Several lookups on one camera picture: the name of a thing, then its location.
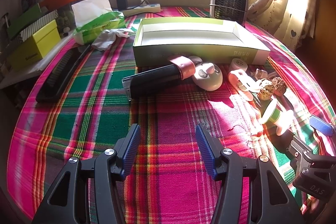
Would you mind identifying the black charger adapter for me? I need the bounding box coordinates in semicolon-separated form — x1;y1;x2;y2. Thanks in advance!
116;0;128;11

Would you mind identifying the green white thread spool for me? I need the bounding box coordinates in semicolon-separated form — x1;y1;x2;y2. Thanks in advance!
260;100;294;136

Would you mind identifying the pink cylindrical case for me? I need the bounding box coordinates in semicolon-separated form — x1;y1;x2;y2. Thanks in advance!
169;56;196;80

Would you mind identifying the green cardboard box tray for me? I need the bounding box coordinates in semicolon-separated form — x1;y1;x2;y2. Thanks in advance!
133;17;270;67

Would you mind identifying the white earbud case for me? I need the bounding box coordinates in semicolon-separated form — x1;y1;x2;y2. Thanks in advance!
192;62;223;92

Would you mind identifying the black comb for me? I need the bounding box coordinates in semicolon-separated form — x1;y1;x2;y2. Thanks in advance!
36;45;91;103

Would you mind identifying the green tissue pack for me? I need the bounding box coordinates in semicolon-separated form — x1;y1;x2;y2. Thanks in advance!
71;0;126;46

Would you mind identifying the white power strip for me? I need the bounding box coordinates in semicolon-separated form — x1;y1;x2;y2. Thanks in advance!
122;4;161;17

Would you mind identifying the yellow green box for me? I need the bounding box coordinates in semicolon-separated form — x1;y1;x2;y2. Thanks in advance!
7;20;60;71

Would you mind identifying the grey mini fan heater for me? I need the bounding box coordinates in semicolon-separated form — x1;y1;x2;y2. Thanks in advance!
210;0;248;27

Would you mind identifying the walnut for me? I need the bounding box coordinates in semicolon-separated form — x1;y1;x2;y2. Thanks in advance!
272;77;287;96
257;79;274;101

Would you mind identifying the crumpled white tissue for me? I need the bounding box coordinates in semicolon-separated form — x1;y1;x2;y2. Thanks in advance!
91;28;133;51

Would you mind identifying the pink white clip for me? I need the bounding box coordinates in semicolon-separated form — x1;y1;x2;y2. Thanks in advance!
228;69;260;102

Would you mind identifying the white round roll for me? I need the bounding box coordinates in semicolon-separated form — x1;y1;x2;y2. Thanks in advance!
229;58;248;72

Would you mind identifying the striped box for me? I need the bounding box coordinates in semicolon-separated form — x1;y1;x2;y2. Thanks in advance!
10;10;58;42

